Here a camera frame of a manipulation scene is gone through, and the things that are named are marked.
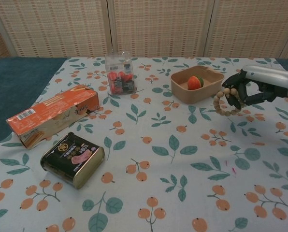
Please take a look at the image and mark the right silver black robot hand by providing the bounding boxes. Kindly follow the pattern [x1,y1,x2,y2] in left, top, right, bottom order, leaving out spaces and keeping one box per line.
[222,65,288,109]

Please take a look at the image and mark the wooden bead bracelet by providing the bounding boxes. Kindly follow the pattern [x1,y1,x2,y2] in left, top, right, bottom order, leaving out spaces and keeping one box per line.
[213,87,244,117]

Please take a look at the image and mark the orange green toy fruit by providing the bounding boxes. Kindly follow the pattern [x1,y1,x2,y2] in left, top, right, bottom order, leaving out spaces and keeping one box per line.
[187,75,204,90]

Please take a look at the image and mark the beige rectangular tray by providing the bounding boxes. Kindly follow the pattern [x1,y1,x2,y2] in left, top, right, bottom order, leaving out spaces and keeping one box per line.
[171,65,225,105]

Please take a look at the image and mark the woven bamboo folding screen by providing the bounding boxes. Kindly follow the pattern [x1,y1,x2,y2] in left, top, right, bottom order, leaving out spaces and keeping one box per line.
[0,0,288,61]

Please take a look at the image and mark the clear plastic box red items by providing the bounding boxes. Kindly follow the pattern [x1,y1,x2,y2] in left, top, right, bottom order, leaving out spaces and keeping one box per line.
[104,50,136,95]

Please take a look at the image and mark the floral orange fruit tablecloth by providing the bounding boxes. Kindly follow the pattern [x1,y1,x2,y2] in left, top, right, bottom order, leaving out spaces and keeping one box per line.
[0,57,288,232]

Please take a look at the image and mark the orange biscuit carton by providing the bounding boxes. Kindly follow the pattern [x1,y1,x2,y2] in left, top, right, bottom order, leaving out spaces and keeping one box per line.
[5,84,100,151]

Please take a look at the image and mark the black luncheon meat can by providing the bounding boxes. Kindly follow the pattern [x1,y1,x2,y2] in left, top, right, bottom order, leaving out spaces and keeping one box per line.
[40,132,105,189]

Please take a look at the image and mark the blue table cover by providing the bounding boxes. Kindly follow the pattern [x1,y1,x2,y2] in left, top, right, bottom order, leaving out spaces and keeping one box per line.
[0,57,68,148]

